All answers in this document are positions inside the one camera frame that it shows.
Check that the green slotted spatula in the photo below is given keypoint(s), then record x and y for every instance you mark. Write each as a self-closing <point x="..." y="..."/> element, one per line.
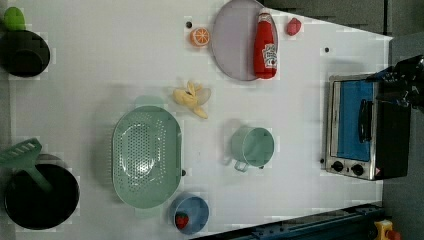
<point x="23" y="156"/>

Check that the red strawberry toy on table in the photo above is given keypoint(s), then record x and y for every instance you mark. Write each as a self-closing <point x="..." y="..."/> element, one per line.
<point x="293" y="27"/>

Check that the red strawberry in bowl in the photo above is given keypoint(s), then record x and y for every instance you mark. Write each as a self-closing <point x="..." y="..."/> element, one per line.
<point x="181" y="220"/>

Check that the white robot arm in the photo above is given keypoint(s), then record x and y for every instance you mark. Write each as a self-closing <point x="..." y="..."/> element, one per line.
<point x="402" y="83"/>

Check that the yellow red clamp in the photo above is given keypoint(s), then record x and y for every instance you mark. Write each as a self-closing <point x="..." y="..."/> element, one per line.
<point x="385" y="231"/>

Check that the peeled banana toy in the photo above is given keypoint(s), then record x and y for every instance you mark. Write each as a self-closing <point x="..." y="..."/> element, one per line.
<point x="194" y="96"/>

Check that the black frying pan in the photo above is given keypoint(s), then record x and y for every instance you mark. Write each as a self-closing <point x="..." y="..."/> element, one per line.
<point x="31" y="207"/>

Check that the orange slice toy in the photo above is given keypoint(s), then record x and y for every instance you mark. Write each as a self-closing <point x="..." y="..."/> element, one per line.
<point x="199" y="37"/>

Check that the silver toaster oven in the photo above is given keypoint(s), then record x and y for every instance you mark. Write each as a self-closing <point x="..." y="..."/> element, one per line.
<point x="365" y="138"/>

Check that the red ketchup bottle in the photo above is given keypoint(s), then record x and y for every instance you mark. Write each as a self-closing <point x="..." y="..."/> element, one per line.
<point x="265" y="50"/>

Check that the lime green utensil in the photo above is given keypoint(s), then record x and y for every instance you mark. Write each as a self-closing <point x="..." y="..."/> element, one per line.
<point x="14" y="19"/>

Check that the blue bowl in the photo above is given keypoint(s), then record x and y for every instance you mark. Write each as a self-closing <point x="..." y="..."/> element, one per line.
<point x="195" y="207"/>

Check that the green oval colander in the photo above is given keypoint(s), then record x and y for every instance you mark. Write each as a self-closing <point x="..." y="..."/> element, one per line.
<point x="146" y="156"/>

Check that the black small pot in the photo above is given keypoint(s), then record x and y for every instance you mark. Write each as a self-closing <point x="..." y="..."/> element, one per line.
<point x="24" y="53"/>

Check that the grey round plate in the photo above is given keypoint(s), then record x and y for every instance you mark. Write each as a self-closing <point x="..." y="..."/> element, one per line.
<point x="233" y="38"/>

